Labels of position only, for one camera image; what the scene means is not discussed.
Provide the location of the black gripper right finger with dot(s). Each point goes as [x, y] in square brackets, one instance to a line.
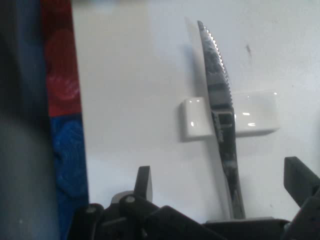
[300, 177]

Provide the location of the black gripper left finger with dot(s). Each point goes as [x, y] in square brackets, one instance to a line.
[143, 182]

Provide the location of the silver serrated table knife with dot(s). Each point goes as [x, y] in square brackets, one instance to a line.
[220, 125]

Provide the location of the white ceramic cutlery rest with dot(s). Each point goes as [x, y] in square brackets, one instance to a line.
[252, 116]

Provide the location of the red foam block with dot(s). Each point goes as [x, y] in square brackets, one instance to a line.
[61, 62]

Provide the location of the aluminium wall rail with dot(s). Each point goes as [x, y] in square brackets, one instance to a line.
[20, 125]

